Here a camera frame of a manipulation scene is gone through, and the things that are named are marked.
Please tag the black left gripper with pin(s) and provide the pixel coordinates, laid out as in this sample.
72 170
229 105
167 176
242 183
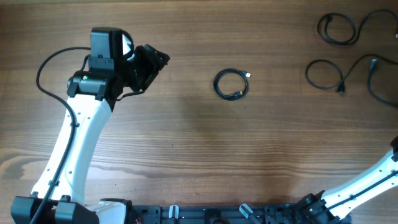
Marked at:
148 55

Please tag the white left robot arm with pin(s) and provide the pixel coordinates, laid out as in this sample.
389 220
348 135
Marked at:
113 63

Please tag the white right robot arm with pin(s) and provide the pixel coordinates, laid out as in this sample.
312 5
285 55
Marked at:
333 205

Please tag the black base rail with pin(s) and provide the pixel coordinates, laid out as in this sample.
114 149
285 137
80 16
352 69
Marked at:
269 214

